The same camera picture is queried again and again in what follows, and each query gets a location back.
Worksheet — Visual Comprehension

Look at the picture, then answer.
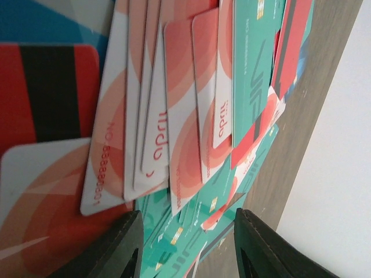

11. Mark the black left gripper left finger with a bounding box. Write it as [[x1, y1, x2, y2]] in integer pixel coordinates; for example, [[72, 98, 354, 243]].
[[52, 210, 144, 277]]

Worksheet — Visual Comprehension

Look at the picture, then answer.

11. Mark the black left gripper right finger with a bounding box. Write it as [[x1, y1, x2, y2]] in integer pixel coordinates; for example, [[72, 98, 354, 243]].
[[234, 208, 336, 277]]

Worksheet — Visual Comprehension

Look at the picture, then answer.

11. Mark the coral numbered card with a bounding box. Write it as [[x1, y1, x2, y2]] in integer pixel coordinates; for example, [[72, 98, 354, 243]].
[[80, 11, 128, 216]]

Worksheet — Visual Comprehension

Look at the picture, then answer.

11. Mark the white coral corner card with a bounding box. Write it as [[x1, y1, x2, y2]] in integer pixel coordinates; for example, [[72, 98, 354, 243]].
[[1, 138, 134, 277]]

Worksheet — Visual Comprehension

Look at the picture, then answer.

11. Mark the coral april card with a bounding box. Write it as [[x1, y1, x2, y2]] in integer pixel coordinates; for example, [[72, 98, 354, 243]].
[[213, 0, 232, 148]]

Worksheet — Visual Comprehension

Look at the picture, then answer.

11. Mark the red black stripe card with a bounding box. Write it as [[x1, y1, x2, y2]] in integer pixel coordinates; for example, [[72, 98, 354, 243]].
[[1, 43, 100, 153]]

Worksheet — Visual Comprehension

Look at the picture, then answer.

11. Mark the large teal VIP card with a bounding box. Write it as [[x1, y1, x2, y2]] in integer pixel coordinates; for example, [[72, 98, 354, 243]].
[[232, 0, 286, 147]]

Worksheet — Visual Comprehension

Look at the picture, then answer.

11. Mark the blue card in pile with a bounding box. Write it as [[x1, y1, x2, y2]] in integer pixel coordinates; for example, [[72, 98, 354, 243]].
[[1, 0, 115, 59]]

